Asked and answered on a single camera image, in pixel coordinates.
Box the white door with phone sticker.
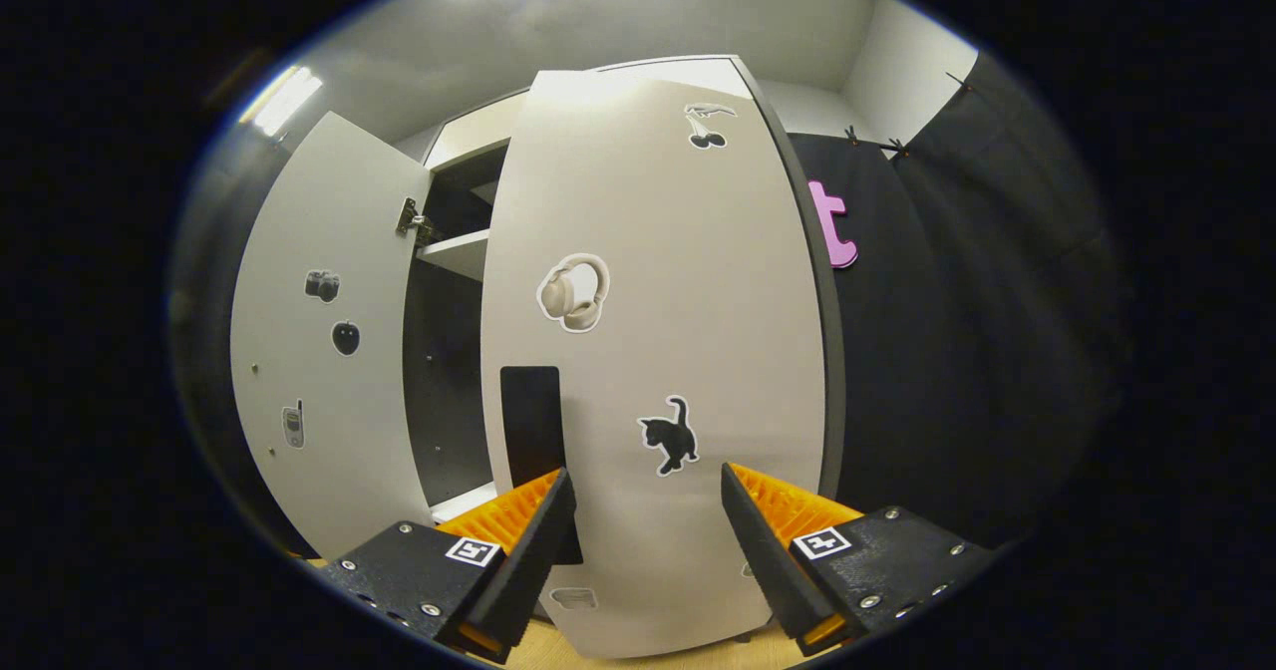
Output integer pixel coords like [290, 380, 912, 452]
[229, 112, 435, 561]

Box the white cabinet drawer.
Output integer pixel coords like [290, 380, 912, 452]
[424, 92, 529, 168]

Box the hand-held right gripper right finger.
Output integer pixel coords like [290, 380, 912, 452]
[720, 463, 998, 657]

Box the small ceiling light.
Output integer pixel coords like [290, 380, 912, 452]
[239, 65, 325, 138]

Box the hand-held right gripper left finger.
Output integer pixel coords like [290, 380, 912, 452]
[317, 467, 579, 663]

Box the white shoe cabinet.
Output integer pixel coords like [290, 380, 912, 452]
[399, 55, 848, 526]

